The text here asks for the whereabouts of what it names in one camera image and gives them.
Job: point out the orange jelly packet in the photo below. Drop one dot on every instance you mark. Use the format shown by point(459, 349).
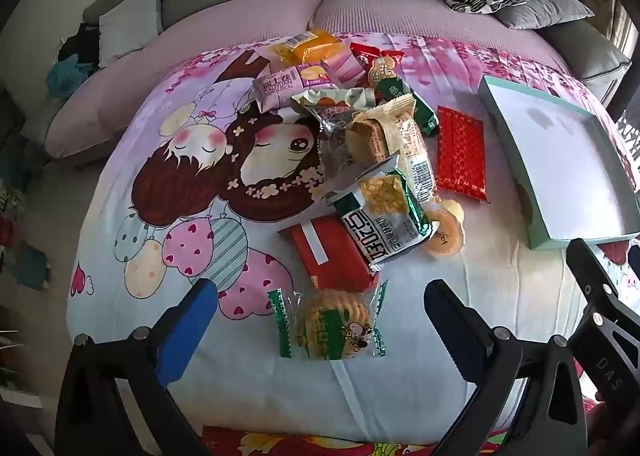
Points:
point(310, 48)

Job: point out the green snack packet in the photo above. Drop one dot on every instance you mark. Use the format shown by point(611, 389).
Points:
point(395, 88)

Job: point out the red patterned foil packet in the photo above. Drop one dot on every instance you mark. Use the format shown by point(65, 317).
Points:
point(460, 156)

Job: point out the red cartoon snack packet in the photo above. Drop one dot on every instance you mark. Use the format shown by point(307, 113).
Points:
point(386, 67)

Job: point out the beige cracker packet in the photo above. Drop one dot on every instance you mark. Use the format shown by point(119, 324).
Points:
point(410, 146)

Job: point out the orange jelly cup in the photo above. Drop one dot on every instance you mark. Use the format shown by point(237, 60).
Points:
point(445, 236)

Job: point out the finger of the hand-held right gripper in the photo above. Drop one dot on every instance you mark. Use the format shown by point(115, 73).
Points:
point(600, 296)

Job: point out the round rice cracker packet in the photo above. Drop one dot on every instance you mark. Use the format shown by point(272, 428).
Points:
point(330, 321)

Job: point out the dark clothes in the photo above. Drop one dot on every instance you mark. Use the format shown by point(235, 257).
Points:
point(80, 43)

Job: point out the white tray with teal rim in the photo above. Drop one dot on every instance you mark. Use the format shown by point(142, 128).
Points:
point(565, 161)

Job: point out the purple bread packet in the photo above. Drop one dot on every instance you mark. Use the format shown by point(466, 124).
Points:
point(285, 86)

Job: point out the pink snack packet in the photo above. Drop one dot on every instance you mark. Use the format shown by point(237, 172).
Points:
point(345, 67)

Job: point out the grey cushion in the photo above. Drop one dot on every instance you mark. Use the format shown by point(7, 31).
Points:
point(550, 11)

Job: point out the black white patterned cloth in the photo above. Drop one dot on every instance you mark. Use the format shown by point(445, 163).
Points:
point(630, 143)

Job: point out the red box-shaped packet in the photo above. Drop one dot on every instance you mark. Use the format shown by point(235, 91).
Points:
point(330, 261)

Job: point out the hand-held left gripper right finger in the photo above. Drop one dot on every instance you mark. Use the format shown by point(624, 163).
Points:
point(450, 336)

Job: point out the white pillow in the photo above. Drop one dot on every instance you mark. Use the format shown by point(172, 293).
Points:
point(127, 26)

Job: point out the clear bun packet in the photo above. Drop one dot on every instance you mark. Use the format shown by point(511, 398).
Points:
point(330, 103)

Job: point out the teal cloth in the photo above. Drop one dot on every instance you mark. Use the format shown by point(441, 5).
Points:
point(67, 76)

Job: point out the green and white cracker packet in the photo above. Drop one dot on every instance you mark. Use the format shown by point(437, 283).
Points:
point(380, 231)

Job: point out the beige patterned curtain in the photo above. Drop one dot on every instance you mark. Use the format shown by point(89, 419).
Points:
point(600, 1)

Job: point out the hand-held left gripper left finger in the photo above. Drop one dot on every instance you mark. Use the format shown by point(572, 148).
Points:
point(187, 331)

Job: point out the cartoon printed blanket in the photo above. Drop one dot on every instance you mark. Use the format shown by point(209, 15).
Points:
point(500, 296)

